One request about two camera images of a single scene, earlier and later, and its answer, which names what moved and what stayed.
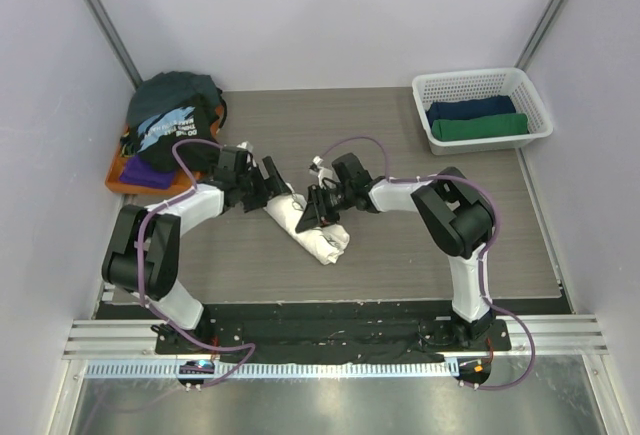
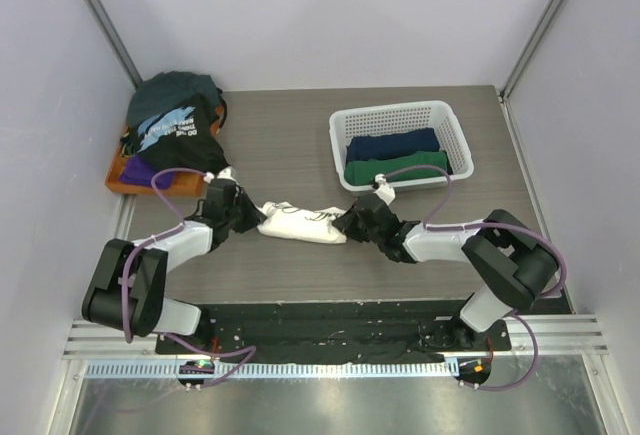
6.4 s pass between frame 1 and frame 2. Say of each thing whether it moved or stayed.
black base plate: stayed
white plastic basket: moved
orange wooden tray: stayed
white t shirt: moved
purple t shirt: stayed
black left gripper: moved
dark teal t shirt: stayed
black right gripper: moved
